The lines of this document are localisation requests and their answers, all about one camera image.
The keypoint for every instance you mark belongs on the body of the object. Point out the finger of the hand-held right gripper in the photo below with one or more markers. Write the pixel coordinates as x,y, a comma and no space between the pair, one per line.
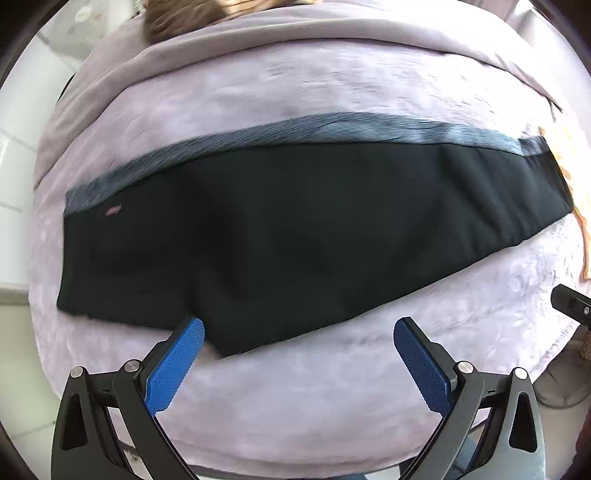
570,302

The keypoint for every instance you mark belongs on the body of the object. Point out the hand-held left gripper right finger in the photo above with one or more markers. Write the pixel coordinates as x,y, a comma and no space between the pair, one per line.
422,369

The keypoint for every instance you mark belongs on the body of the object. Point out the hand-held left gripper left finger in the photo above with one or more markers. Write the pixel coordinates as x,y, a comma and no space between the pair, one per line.
178,364

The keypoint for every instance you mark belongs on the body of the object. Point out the black pants with blue pattern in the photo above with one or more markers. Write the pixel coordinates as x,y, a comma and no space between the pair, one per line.
295,230

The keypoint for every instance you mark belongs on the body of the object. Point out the grey shoe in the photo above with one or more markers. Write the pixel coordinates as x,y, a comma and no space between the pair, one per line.
561,383

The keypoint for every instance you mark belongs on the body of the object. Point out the lavender embossed blanket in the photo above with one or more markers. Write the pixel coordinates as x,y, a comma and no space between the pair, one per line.
323,392

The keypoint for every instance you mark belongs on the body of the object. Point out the orange printed cloth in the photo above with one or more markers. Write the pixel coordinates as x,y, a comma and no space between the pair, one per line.
577,184

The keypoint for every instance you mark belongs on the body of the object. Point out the grey-purple bed sheet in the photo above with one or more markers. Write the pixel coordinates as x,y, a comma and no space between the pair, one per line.
231,41

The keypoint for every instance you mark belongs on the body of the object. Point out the brown striped cloth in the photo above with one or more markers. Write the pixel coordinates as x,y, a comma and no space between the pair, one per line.
184,16

